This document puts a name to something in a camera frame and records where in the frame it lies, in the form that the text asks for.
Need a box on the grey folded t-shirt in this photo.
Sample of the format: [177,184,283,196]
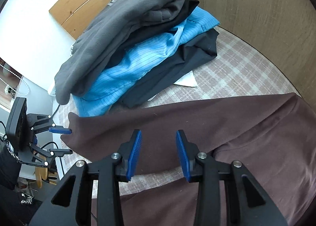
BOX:
[54,0,186,105]

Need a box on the black folded garment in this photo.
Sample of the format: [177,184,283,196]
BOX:
[123,0,200,44]

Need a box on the person's left forearm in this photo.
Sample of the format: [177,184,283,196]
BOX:
[0,142,21,190]

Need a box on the wooden stool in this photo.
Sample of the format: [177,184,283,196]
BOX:
[35,165,58,188]

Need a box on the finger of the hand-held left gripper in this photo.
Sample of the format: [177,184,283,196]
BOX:
[29,143,73,167]
[28,114,72,134]

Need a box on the brown sweater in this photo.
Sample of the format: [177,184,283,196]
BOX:
[60,93,316,226]

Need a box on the stack of folded clothes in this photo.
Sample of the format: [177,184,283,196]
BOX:
[74,0,221,117]

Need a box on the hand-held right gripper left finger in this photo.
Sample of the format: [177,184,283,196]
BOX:
[29,129,142,226]

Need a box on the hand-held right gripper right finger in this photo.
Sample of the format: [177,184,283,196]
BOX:
[176,130,288,226]

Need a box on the pink plaid blanket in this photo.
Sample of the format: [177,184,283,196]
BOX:
[53,27,304,199]

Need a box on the pine plank board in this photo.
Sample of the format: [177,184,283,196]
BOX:
[49,0,166,40]

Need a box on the black power cable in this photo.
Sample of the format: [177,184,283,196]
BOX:
[51,103,62,120]

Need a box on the dark navy folded garment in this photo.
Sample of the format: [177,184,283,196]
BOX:
[122,29,220,108]

